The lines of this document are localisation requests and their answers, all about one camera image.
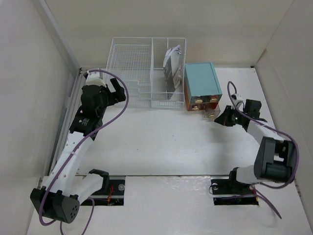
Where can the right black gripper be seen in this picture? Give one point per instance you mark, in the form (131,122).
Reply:
(223,118)

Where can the teal orange drawer box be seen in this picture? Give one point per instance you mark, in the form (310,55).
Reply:
(201,86)

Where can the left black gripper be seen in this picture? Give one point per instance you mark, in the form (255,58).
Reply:
(116,96)

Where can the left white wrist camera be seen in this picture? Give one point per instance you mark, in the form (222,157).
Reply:
(95,78)

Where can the grey white manual booklet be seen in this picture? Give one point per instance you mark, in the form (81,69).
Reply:
(171,70)

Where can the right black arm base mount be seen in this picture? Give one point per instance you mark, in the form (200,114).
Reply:
(227,191)

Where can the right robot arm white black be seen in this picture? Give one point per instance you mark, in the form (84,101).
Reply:
(277,158)

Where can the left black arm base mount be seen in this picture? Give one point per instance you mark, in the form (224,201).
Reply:
(112,191)

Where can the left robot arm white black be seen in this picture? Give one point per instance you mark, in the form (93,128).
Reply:
(59,198)

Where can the aluminium rail frame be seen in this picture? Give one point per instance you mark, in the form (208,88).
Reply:
(68,113)

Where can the white wire desk organizer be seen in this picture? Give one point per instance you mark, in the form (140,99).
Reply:
(138,61)

